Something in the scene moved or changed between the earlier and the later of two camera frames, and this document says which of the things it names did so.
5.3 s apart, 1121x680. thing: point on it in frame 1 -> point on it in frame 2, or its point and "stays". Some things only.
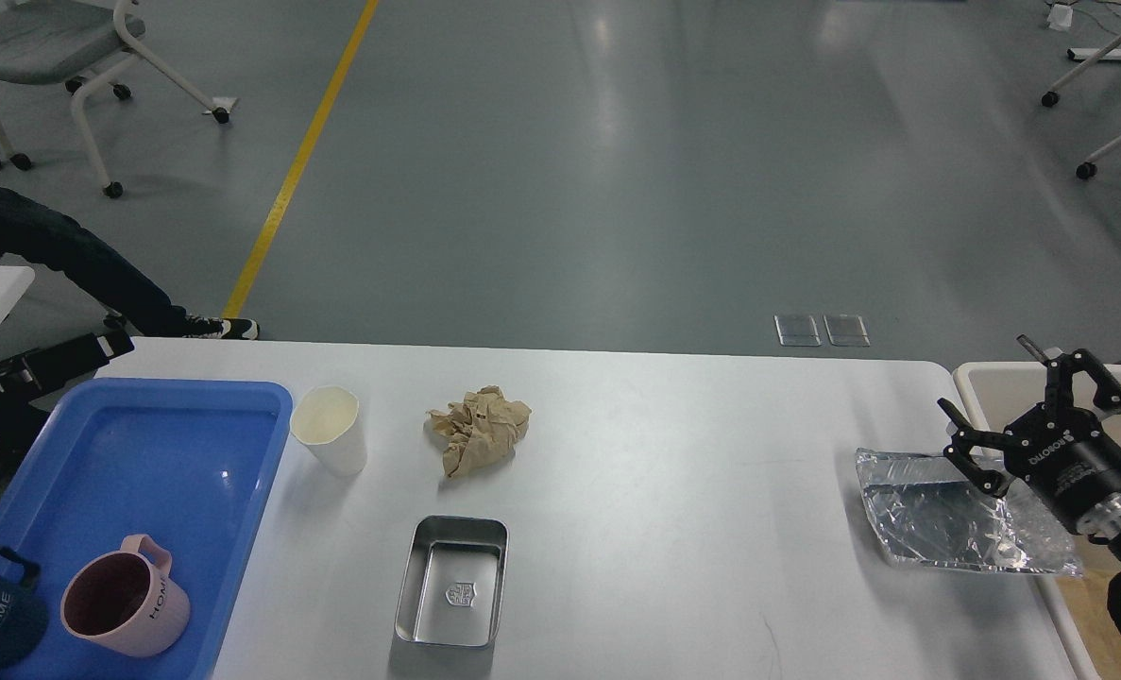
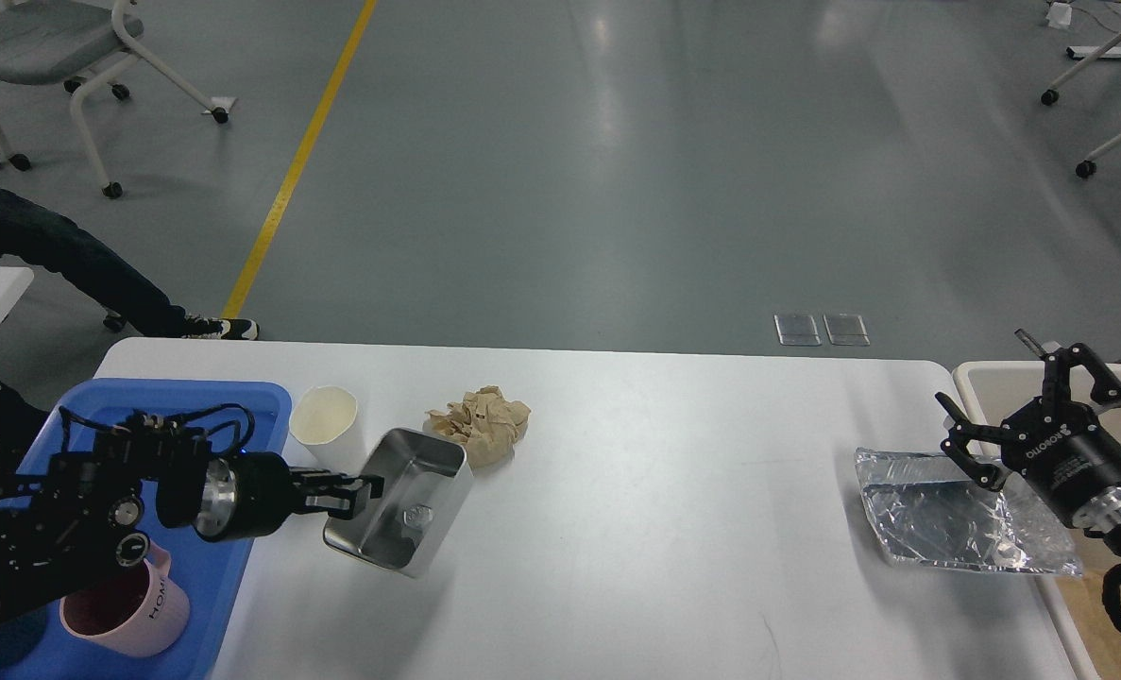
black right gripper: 1070,463 stays
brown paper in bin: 1113,655 stays
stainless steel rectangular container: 453,582 -> 426,481
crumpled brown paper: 479,432 stays
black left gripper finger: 25,367 -> 246,495
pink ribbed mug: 124,601 stays
